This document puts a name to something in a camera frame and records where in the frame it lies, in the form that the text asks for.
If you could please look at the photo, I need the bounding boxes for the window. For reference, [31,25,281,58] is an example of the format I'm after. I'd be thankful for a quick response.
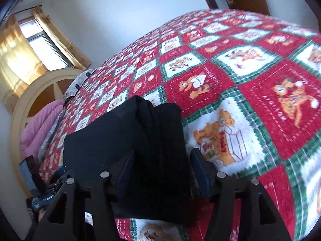
[19,19,69,71]

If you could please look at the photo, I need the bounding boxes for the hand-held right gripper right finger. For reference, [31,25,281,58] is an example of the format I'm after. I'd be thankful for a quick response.
[190,148,293,241]

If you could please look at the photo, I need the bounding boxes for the white patterned pillow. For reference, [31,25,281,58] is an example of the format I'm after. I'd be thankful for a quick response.
[63,68,97,101]

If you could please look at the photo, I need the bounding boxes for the grey pillow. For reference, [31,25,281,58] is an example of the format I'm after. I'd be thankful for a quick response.
[38,108,67,161]

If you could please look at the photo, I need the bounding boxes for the cream wooden headboard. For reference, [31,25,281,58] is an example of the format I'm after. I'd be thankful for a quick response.
[9,68,84,190]

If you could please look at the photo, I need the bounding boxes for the pink folded quilt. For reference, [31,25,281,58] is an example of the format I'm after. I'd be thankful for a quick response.
[19,99,66,161]

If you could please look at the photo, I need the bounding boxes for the black pants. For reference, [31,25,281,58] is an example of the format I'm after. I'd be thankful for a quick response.
[63,95,194,219]

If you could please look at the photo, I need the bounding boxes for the red checkered printed blanket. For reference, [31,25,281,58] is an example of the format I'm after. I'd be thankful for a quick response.
[39,9,321,241]

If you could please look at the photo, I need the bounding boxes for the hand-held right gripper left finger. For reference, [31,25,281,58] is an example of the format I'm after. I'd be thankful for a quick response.
[33,151,138,241]

